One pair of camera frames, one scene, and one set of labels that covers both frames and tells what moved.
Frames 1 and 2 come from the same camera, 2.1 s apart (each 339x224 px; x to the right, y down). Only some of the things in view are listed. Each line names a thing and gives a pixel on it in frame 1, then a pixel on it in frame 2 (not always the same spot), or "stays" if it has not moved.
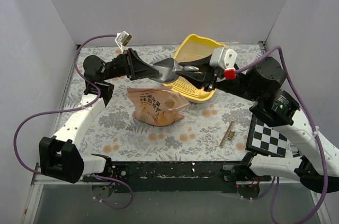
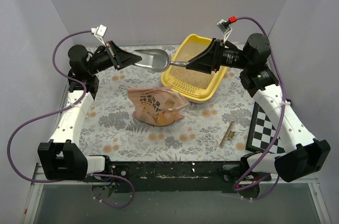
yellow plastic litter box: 193,48 stays
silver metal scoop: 167,69 to 157,60
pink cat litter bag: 159,106 stays
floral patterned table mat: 215,129 stays
